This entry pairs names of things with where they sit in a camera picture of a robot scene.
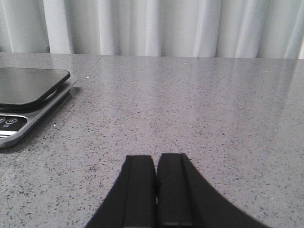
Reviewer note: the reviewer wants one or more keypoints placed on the black silver kitchen scale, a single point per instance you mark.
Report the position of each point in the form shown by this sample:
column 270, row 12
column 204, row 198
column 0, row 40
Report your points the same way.
column 27, row 95

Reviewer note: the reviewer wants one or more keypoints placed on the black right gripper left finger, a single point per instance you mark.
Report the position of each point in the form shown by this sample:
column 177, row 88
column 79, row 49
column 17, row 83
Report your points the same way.
column 131, row 201

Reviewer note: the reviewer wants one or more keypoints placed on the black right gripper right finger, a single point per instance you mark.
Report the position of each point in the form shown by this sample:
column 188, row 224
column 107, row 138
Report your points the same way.
column 187, row 200

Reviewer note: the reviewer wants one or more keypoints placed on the white pleated curtain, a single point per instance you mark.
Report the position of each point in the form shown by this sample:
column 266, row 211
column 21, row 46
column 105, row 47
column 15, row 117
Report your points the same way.
column 182, row 28

